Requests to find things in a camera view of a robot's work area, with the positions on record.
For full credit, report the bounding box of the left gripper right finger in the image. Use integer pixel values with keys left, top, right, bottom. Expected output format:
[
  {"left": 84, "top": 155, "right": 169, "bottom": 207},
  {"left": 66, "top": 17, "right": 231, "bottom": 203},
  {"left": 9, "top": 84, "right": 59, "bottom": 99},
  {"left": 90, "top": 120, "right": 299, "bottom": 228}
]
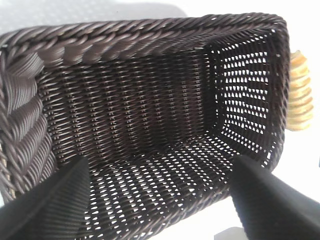
[{"left": 227, "top": 154, "right": 320, "bottom": 240}]

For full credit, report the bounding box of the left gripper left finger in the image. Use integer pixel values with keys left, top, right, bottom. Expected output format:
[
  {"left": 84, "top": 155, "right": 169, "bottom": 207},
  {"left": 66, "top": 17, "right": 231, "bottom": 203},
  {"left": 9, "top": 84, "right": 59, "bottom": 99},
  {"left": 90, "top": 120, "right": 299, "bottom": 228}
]
[{"left": 0, "top": 156, "right": 91, "bottom": 240}]

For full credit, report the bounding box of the long twisted bread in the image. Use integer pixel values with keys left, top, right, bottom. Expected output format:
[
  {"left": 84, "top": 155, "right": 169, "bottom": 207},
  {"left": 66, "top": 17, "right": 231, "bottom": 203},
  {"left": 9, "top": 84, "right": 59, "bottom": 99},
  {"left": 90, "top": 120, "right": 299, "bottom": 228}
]
[{"left": 288, "top": 49, "right": 315, "bottom": 132}]

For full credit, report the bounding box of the dark brown woven basket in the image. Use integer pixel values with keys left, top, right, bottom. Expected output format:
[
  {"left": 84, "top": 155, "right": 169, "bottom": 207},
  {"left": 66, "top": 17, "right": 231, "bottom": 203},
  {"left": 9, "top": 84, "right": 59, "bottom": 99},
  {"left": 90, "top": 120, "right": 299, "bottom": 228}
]
[{"left": 0, "top": 11, "right": 292, "bottom": 240}]

